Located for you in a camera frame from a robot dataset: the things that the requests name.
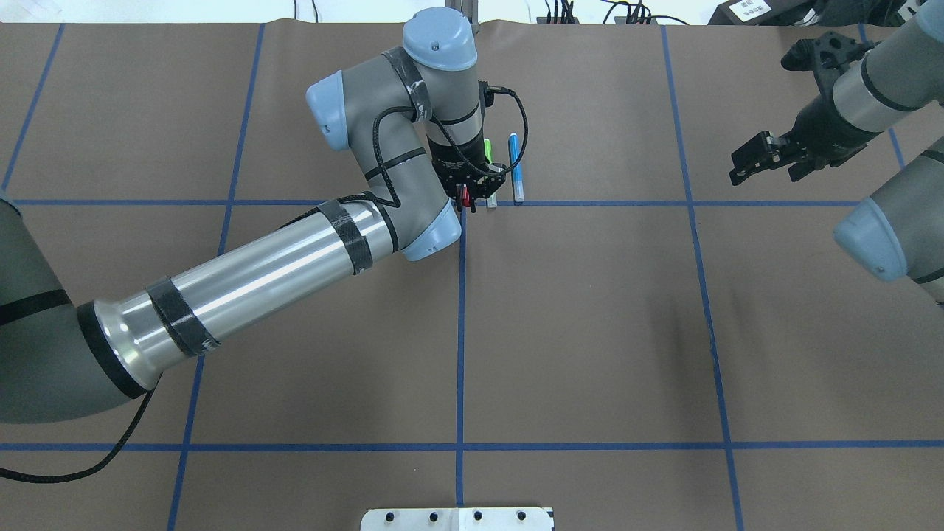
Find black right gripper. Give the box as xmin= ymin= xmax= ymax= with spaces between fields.
xmin=729 ymin=131 xmax=833 ymax=186

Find aluminium frame post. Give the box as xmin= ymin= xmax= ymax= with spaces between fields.
xmin=444 ymin=0 xmax=479 ymax=34

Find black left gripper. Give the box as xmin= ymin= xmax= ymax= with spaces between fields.
xmin=434 ymin=152 xmax=507 ymax=215

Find green marker pen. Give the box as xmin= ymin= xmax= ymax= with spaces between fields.
xmin=483 ymin=138 xmax=498 ymax=209

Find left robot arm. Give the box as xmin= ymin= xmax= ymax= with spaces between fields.
xmin=1 ymin=7 xmax=503 ymax=424

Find blue marker pen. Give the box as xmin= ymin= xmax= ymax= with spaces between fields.
xmin=507 ymin=132 xmax=525 ymax=204

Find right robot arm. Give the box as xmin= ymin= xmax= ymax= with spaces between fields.
xmin=729 ymin=1 xmax=943 ymax=305

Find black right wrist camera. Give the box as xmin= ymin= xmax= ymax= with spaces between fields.
xmin=780 ymin=31 xmax=876 ymax=72

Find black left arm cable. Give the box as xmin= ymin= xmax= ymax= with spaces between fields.
xmin=0 ymin=86 xmax=530 ymax=484

